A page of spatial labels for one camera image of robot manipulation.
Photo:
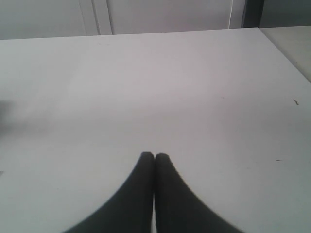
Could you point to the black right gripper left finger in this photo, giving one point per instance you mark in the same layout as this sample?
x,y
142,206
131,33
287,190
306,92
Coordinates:
x,y
130,209

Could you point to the white cabinet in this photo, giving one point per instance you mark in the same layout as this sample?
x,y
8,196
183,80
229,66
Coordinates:
x,y
21,19

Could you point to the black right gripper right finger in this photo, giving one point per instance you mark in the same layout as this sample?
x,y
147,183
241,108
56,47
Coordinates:
x,y
177,209

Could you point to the dark vertical post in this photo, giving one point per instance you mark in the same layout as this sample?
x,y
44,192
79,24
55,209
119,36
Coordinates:
x,y
252,13

